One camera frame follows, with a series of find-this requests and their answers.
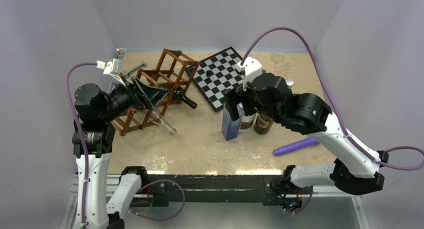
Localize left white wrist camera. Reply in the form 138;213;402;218
95;58;128;87

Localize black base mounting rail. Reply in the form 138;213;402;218
136;174;311;207

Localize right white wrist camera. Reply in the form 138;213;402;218
234;56;263;91

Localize purple toy microphone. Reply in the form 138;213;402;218
273;137;320;156

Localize black white checkerboard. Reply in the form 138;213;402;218
185;46;244;112

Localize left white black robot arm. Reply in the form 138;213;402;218
72;77;169;229

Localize clear glass bottle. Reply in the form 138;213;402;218
149;108;177;135

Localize clear bottle silver cap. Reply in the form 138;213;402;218
240;113;257;131

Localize olive wine bottle tan label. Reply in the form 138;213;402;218
253;113;274;135

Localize brown wooden wine rack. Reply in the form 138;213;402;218
112;48;200;137

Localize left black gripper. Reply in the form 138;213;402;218
100;75;168;121

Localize dark green wine bottle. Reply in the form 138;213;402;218
172;86;198;109

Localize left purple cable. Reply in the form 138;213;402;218
65;62;100;229

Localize clear bottle far right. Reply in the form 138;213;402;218
286;79;294;89

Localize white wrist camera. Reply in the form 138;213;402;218
234;56;263;91
95;58;128;87

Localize black chess piece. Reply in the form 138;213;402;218
206;70;213;77

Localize blue orange syringe toy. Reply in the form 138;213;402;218
120;60;147;78

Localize blue square bottle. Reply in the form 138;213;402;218
221;103;244;141

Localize purple loop cable at base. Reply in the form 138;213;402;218
129;179;186;221

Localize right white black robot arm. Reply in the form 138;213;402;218
223;72;389;196

